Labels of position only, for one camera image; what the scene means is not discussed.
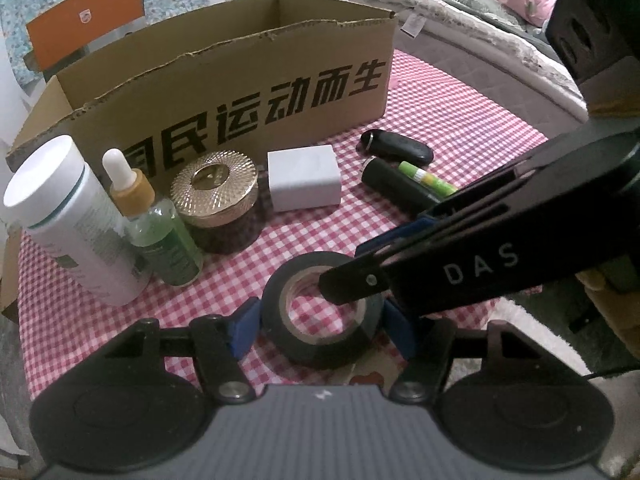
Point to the green glue stick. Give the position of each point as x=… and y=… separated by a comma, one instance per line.
x=430, y=180

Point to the black key fob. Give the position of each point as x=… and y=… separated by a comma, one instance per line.
x=395, y=147

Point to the white capped plastic bottle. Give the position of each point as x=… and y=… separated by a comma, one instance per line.
x=75, y=220

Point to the white charger block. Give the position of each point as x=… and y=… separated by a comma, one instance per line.
x=305, y=180

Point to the black tape roll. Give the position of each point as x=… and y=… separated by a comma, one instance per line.
x=300, y=350

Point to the printed cardboard box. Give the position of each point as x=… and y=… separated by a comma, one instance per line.
x=225, y=85

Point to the bed with bedding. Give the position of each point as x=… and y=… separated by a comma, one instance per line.
x=450, y=10

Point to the gold lid cosmetic jar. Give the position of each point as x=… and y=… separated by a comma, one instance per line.
x=220, y=220

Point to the white mattress tag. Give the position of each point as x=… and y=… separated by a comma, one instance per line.
x=412, y=26

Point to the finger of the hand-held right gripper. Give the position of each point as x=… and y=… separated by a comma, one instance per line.
x=395, y=237
x=350, y=280

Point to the green dropper bottle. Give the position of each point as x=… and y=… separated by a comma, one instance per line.
x=165, y=245

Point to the grey blanket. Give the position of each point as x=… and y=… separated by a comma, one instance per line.
x=470, y=0

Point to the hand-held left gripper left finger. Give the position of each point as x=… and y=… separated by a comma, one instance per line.
x=245, y=327

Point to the pink checked tablecloth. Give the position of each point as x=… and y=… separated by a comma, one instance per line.
x=450, y=110

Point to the orange printed carton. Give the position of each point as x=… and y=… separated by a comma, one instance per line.
x=75, y=25

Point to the grey mattress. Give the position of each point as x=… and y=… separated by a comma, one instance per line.
x=475, y=60

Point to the pink garment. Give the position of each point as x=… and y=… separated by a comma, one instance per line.
x=530, y=2

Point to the black cylinder tube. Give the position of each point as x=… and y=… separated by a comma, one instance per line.
x=395, y=185

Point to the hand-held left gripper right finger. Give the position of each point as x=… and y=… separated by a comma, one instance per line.
x=400, y=330

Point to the white fluffy rug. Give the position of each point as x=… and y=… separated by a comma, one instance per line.
x=540, y=330

